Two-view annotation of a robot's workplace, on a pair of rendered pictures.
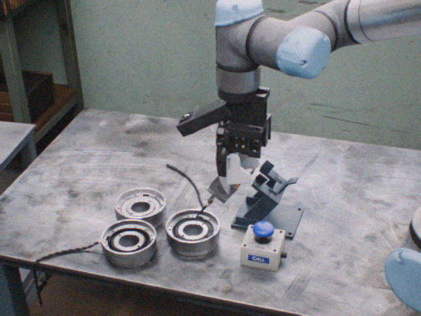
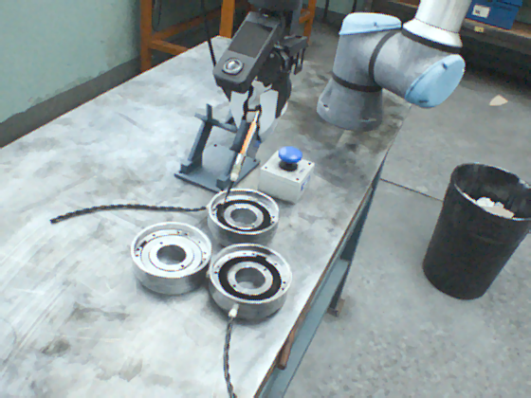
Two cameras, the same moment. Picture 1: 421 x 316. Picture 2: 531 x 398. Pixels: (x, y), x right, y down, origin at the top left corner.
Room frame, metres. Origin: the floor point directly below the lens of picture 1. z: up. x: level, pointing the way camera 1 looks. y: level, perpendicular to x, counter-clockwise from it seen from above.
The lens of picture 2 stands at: (0.97, 0.60, 1.28)
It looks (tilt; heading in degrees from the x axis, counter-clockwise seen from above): 37 degrees down; 272
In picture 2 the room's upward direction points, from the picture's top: 9 degrees clockwise
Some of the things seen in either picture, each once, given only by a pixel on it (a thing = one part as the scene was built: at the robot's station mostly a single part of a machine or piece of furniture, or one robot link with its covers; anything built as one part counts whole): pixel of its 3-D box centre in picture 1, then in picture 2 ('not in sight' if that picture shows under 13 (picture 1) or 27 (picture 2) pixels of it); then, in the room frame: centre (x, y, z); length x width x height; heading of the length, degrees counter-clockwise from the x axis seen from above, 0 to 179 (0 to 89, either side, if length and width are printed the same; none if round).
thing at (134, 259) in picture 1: (129, 243); (249, 281); (0.99, 0.15, 0.82); 0.10 x 0.10 x 0.04
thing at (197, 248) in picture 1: (193, 233); (243, 220); (1.02, 0.03, 0.82); 0.10 x 0.10 x 0.04
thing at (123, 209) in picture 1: (141, 210); (171, 259); (1.10, 0.14, 0.82); 0.08 x 0.08 x 0.02
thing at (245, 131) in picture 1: (242, 118); (272, 36); (1.02, -0.06, 1.07); 0.09 x 0.08 x 0.12; 70
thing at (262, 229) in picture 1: (263, 236); (288, 163); (0.96, -0.10, 0.85); 0.04 x 0.04 x 0.05
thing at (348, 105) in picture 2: not in sight; (354, 95); (0.85, -0.43, 0.85); 0.15 x 0.15 x 0.10
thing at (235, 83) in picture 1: (239, 75); not in sight; (1.02, -0.06, 1.15); 0.08 x 0.08 x 0.05
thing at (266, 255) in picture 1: (265, 247); (287, 174); (0.96, -0.11, 0.82); 0.08 x 0.07 x 0.05; 72
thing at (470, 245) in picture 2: not in sight; (474, 234); (0.22, -0.86, 0.21); 0.34 x 0.34 x 0.43
